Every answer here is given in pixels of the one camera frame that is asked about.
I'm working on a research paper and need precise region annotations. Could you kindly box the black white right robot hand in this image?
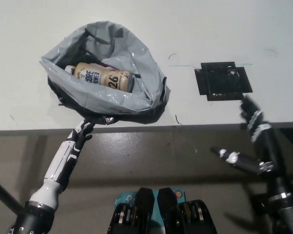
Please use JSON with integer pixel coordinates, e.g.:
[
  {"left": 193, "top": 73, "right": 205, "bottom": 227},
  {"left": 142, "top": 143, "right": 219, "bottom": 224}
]
[{"left": 210, "top": 94, "right": 293, "bottom": 193}]

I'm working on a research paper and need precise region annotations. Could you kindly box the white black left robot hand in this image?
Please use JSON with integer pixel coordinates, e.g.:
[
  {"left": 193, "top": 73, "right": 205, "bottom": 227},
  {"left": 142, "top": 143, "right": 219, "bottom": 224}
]
[{"left": 42, "top": 117, "right": 96, "bottom": 194}]

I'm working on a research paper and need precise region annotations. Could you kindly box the grey plastic bag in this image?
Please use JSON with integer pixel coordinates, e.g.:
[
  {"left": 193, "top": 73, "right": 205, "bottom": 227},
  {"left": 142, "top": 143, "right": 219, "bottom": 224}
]
[{"left": 39, "top": 21, "right": 168, "bottom": 125}]

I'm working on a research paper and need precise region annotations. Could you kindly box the beige protein shake bottle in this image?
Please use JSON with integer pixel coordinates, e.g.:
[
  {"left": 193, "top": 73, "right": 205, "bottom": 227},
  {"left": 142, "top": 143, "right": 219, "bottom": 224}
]
[{"left": 64, "top": 62, "right": 134, "bottom": 94}]

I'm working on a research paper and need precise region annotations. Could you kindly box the black floor tape patch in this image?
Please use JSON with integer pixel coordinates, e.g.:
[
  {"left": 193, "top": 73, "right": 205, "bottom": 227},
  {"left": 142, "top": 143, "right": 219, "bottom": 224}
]
[{"left": 251, "top": 193, "right": 272, "bottom": 215}]

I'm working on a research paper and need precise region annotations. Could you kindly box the black slanted pole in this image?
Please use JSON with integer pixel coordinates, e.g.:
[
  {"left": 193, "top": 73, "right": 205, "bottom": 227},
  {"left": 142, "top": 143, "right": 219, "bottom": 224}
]
[{"left": 0, "top": 174, "right": 26, "bottom": 216}]

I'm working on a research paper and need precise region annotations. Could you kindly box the teal robot body top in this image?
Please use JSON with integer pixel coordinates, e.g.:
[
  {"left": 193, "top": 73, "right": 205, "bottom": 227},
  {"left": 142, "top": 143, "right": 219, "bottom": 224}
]
[{"left": 113, "top": 189, "right": 187, "bottom": 221}]

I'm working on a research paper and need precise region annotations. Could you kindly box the black tape square marker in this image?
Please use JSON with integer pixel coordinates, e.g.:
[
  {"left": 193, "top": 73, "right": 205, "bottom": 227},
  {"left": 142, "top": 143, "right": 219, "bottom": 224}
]
[{"left": 194, "top": 61, "right": 254, "bottom": 102}]

